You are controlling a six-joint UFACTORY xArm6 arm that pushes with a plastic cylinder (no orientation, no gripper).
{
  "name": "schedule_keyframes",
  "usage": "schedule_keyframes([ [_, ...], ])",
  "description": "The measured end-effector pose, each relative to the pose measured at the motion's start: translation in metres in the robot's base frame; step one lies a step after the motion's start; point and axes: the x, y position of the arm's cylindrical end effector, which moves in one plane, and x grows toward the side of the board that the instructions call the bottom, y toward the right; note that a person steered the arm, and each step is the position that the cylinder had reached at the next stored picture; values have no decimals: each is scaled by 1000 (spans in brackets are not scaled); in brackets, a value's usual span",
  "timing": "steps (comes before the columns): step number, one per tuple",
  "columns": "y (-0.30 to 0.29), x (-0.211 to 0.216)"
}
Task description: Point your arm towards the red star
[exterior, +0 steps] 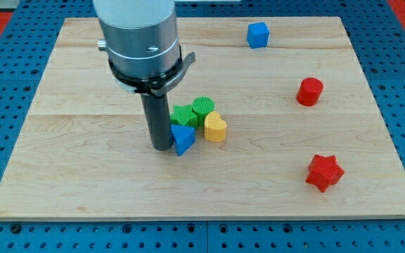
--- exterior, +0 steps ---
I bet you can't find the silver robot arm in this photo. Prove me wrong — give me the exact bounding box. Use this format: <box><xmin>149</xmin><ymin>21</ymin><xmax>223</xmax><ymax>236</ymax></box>
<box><xmin>93</xmin><ymin>0</ymin><xmax>196</xmax><ymax>97</ymax></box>

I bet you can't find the green star block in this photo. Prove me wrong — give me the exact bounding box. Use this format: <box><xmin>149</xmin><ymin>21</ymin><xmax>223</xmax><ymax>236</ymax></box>
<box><xmin>170</xmin><ymin>105</ymin><xmax>198</xmax><ymax>129</ymax></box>

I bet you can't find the red star block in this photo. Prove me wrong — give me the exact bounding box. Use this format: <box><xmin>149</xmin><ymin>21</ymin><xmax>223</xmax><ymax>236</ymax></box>
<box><xmin>305</xmin><ymin>155</ymin><xmax>345</xmax><ymax>193</ymax></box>

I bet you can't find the yellow heart block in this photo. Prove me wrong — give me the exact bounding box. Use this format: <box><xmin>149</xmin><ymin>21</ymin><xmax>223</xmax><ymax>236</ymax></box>
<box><xmin>204</xmin><ymin>111</ymin><xmax>227</xmax><ymax>143</ymax></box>

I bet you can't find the blue triangle block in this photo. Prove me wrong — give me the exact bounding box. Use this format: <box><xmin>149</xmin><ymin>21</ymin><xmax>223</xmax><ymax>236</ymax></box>
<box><xmin>172</xmin><ymin>124</ymin><xmax>195</xmax><ymax>156</ymax></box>

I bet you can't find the green cylinder block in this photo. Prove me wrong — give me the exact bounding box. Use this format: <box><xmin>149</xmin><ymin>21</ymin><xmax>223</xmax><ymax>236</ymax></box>
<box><xmin>192</xmin><ymin>96</ymin><xmax>215</xmax><ymax>127</ymax></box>

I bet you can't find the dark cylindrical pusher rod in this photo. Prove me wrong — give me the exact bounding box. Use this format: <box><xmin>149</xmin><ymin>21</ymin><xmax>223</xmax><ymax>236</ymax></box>
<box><xmin>141</xmin><ymin>95</ymin><xmax>174</xmax><ymax>151</ymax></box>

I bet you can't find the wooden board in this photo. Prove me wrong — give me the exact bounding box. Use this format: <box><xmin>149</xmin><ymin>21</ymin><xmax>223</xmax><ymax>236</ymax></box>
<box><xmin>0</xmin><ymin>17</ymin><xmax>405</xmax><ymax>221</ymax></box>

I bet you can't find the blue cube block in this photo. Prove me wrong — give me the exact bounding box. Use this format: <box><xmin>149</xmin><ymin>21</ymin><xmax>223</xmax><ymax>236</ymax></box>
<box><xmin>247</xmin><ymin>22</ymin><xmax>269</xmax><ymax>48</ymax></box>

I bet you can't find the red cylinder block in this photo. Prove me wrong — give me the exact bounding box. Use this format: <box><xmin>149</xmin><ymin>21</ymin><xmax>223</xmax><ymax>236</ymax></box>
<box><xmin>296</xmin><ymin>77</ymin><xmax>324</xmax><ymax>107</ymax></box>

